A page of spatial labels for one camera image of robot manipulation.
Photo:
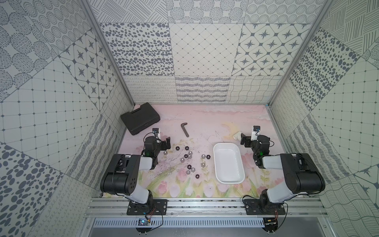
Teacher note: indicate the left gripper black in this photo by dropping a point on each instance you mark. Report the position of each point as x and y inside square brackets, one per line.
[163, 143]

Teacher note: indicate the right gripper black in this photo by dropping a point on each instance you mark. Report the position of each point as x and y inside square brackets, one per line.
[247, 138]

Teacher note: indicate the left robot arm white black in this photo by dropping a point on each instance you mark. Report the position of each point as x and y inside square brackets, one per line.
[121, 175]

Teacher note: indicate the white pipe elbow fitting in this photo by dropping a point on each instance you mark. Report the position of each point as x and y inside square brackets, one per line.
[237, 136]

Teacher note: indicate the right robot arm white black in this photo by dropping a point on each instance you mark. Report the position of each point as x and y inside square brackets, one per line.
[301, 176]

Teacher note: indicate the white storage tray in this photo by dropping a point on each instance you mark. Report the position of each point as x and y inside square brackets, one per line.
[228, 163]

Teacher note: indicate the rusty wrench jaw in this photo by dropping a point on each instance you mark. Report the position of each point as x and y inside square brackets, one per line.
[184, 129]

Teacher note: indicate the black plastic tool case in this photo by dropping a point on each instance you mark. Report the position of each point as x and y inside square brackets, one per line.
[140, 119]

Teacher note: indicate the left controller board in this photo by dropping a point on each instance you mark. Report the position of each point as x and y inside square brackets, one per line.
[143, 226]

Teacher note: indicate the controller board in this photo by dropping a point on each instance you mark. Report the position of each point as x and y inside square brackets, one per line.
[143, 226]
[270, 225]

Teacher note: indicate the right controller board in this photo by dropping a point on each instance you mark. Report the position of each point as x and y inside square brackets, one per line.
[270, 225]

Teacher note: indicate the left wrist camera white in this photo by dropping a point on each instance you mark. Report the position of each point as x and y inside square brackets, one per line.
[156, 133]

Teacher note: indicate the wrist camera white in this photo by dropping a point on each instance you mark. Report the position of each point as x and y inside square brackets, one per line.
[156, 133]
[255, 132]

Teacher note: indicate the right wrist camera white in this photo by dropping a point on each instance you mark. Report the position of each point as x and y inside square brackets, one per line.
[255, 132]

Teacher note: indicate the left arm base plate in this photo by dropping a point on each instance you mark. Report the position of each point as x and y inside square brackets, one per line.
[152, 207]

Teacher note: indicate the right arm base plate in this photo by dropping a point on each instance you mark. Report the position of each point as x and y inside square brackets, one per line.
[255, 207]

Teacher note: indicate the aluminium rail frame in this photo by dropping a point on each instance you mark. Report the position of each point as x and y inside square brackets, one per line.
[204, 207]

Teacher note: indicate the white slotted cable duct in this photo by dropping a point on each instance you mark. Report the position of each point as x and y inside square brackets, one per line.
[182, 222]

